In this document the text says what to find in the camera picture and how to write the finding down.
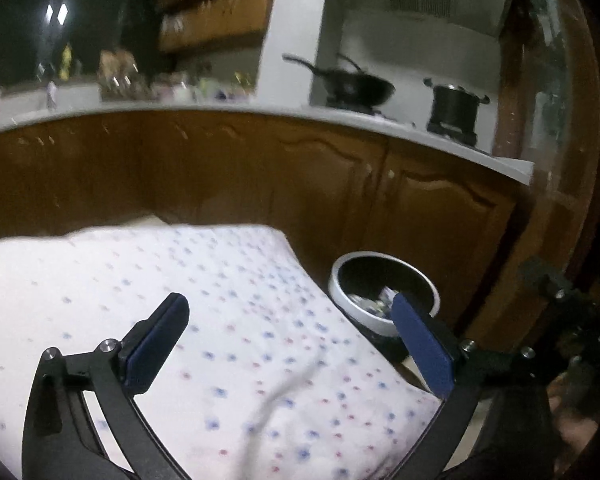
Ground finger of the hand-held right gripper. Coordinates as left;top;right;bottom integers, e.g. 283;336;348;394
519;256;600;357

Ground white bowl black inside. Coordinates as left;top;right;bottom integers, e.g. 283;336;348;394
329;252;442;339

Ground wooden wall cabinet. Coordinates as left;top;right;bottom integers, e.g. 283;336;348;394
157;0;281;56

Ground black wok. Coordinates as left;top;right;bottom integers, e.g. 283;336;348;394
282;52;397;109

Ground dark window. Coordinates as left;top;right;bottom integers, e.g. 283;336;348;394
0;0;163;92

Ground wooden cabinet door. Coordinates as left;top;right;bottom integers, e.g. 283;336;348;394
0;115;148;241
377;142;526;341
142;112;273;229
267;117;389;286

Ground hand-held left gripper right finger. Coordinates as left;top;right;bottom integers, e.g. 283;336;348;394
391;290;561;480

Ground cluster of counter jars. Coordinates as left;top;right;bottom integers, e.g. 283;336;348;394
97;50;154;102

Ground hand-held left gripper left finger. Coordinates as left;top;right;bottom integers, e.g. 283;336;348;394
21;292;191;480

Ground white kitchen countertop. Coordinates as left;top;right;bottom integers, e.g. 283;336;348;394
0;100;536;186

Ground black cooking pot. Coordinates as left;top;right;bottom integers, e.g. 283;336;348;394
424;77;491;134

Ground white floral tablecloth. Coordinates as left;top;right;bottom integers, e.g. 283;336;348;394
0;222;443;480

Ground gas stove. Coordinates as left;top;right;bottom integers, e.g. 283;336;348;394
325;100;479;148

